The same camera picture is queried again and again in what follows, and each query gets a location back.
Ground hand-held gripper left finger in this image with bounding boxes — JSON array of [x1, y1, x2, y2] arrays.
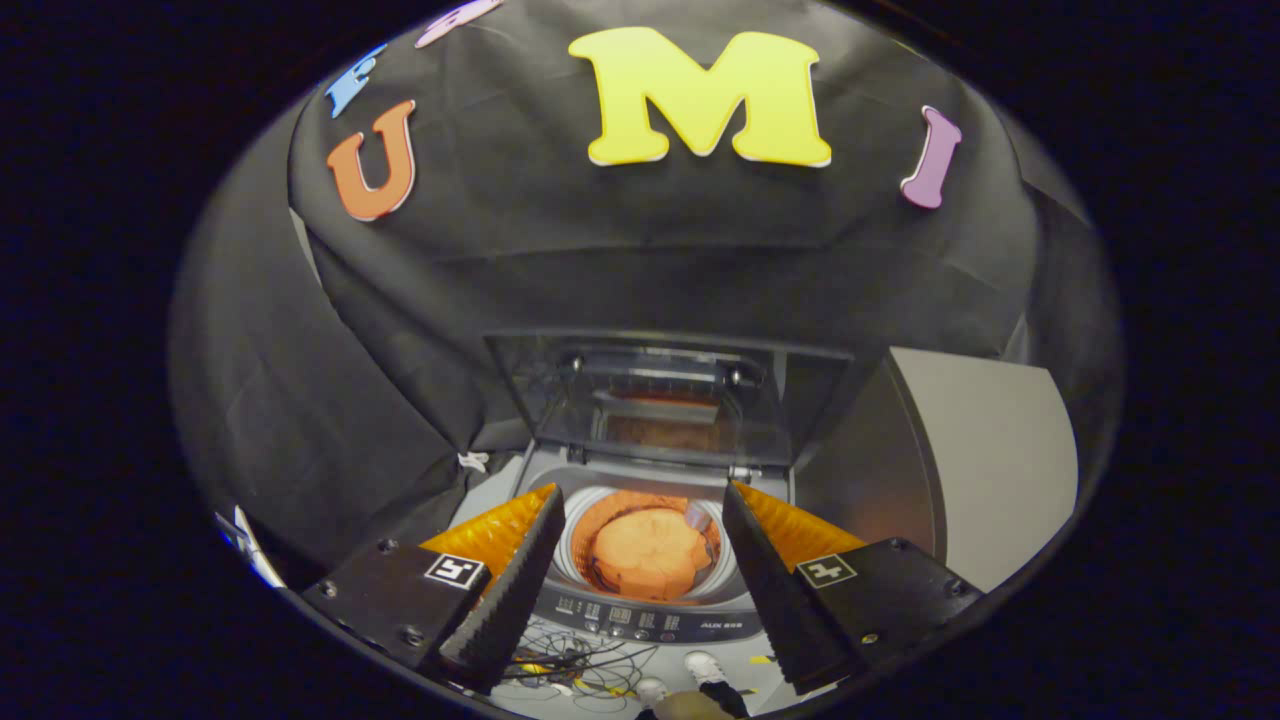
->
[[300, 484, 567, 695]]

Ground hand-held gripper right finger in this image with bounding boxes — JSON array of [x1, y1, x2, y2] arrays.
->
[[722, 481, 986, 696]]

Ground orange shirt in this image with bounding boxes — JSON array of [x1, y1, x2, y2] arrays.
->
[[590, 507, 713, 602]]

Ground grey washing machine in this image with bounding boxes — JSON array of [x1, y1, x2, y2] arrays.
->
[[450, 445, 796, 646]]

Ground grey cabinet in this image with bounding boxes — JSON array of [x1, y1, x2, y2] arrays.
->
[[795, 347, 1079, 593]]

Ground white plastic object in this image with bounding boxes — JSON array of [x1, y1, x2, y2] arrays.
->
[[215, 505, 288, 591]]

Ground black backdrop cloth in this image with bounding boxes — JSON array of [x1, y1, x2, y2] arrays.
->
[[168, 0, 1123, 591]]

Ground tangled floor cables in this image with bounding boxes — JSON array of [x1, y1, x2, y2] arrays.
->
[[500, 620, 661, 713]]

